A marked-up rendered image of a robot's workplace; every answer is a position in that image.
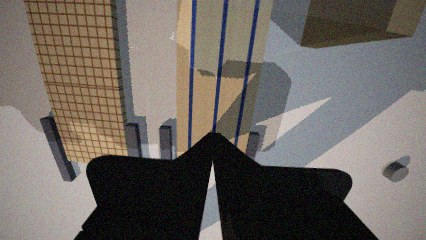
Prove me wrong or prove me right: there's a tan striped strip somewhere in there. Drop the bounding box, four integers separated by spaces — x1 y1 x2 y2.
176 0 272 157

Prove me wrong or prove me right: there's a tan grid-patterned strip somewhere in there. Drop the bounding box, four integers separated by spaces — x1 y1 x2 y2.
24 0 129 163

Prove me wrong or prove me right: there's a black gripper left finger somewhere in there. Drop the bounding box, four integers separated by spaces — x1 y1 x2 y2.
86 132 215 240

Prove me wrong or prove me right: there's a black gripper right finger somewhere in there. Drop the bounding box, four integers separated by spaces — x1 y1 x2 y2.
213 133 352 240

